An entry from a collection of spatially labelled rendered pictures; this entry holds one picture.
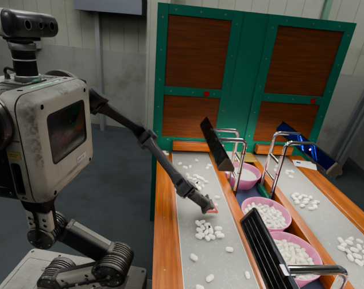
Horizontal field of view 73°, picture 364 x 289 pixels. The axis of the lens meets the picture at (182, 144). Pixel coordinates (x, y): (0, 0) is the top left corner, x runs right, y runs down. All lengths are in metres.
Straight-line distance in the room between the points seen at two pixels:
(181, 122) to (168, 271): 1.15
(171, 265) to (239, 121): 1.25
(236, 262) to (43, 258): 1.00
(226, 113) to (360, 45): 2.70
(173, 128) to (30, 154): 1.32
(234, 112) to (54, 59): 3.32
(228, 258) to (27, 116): 0.95
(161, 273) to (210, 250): 0.26
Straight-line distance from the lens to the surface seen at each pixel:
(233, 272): 1.17
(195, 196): 1.26
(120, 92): 4.15
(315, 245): 1.40
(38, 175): 0.79
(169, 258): 1.13
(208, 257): 1.19
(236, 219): 1.36
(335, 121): 4.37
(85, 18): 4.26
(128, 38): 4.01
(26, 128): 0.73
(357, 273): 1.42
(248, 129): 2.02
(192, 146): 1.90
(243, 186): 1.75
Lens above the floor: 1.62
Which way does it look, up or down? 24 degrees down
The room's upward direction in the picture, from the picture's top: 5 degrees clockwise
